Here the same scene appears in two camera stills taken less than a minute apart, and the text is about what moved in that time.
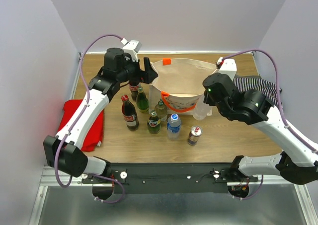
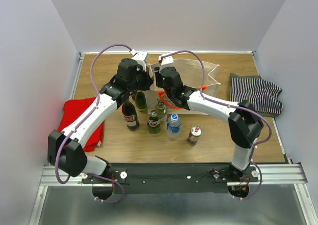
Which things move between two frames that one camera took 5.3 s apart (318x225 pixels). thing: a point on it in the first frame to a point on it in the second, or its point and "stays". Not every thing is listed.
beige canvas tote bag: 179,84 stays
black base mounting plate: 167,178 stays
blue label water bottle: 174,125 stays
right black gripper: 207,99 to 158,76
